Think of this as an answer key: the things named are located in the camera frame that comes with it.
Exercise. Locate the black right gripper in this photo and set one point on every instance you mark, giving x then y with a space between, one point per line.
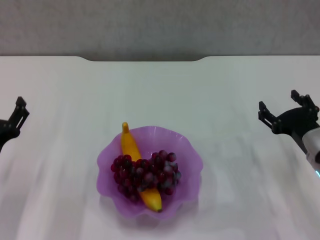
292 122

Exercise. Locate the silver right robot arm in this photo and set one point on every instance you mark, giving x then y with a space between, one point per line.
312 147

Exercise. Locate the yellow banana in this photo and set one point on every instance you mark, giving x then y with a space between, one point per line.
130 145

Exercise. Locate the purple wavy plastic bowl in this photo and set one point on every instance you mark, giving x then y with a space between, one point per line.
190 170

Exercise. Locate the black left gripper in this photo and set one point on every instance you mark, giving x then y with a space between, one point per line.
6 130

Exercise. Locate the dark red grape bunch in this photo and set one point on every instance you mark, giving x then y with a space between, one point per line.
145 175

